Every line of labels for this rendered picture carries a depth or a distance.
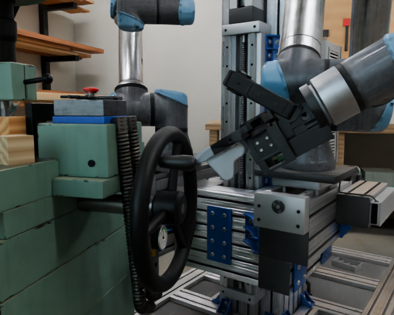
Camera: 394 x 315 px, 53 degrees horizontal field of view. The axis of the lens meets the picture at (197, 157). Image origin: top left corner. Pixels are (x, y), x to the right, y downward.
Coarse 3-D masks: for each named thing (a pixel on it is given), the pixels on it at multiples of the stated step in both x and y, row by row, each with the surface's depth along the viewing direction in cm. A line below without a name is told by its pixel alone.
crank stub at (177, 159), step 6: (168, 156) 61; (174, 156) 61; (180, 156) 60; (186, 156) 60; (192, 156) 60; (162, 162) 61; (168, 162) 61; (174, 162) 60; (180, 162) 60; (186, 162) 60; (192, 162) 60; (168, 168) 61; (174, 168) 61; (180, 168) 60; (186, 168) 60; (192, 168) 60
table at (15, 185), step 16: (48, 160) 65; (0, 176) 55; (16, 176) 58; (32, 176) 61; (48, 176) 65; (64, 176) 67; (0, 192) 55; (16, 192) 58; (32, 192) 61; (48, 192) 65; (64, 192) 65; (80, 192) 64; (96, 192) 63; (112, 192) 66; (0, 208) 55
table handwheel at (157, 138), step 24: (144, 168) 58; (144, 192) 57; (168, 192) 69; (192, 192) 81; (144, 216) 57; (168, 216) 67; (192, 216) 81; (144, 240) 57; (192, 240) 80; (144, 264) 58; (168, 288) 67
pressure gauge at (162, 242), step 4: (160, 228) 99; (164, 228) 101; (156, 232) 98; (160, 232) 97; (164, 232) 101; (152, 236) 97; (156, 236) 97; (160, 236) 98; (164, 236) 101; (152, 240) 97; (156, 240) 97; (160, 240) 98; (164, 240) 101; (152, 244) 98; (156, 244) 97; (160, 244) 98; (164, 244) 101; (152, 248) 99; (156, 248) 98; (160, 248) 98; (152, 252) 100
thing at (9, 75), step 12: (0, 72) 72; (12, 72) 72; (24, 72) 75; (0, 84) 73; (12, 84) 72; (0, 96) 73; (12, 96) 72; (24, 96) 75; (36, 96) 79; (0, 108) 77
